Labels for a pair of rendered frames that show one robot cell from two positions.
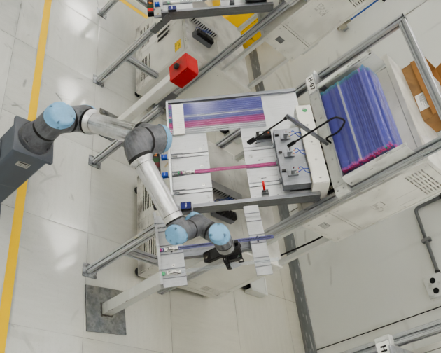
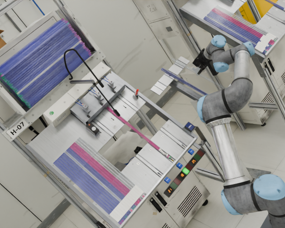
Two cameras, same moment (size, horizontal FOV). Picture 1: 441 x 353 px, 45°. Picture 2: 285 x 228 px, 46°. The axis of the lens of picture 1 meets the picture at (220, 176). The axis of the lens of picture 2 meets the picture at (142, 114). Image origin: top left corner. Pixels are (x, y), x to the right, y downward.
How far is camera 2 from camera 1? 2.20 m
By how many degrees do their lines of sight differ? 58
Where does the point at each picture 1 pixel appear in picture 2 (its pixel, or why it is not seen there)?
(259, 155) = (109, 122)
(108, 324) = (252, 173)
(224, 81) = not seen: outside the picture
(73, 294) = not seen: hidden behind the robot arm
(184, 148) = (147, 173)
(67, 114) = (263, 181)
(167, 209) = (246, 55)
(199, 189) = (168, 135)
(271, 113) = (64, 144)
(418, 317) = not seen: hidden behind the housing
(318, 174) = (101, 70)
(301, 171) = (106, 82)
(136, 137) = (240, 88)
